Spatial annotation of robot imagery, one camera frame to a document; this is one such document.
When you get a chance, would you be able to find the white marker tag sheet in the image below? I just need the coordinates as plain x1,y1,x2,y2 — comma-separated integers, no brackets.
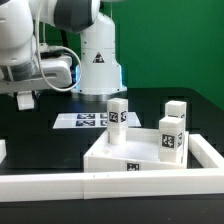
53,111,142,129

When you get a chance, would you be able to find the white square tabletop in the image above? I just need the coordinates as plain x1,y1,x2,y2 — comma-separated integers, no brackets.
83,128,189,172

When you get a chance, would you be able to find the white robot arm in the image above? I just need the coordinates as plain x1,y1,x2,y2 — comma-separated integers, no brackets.
0,0,127,99

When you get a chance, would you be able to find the white U-shaped obstacle wall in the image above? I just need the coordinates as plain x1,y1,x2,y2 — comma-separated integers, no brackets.
0,134,224,202

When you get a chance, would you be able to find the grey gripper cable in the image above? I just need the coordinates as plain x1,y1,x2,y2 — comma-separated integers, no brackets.
34,3,83,93

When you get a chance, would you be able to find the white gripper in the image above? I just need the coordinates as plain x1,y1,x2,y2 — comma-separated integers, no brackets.
0,53,72,94

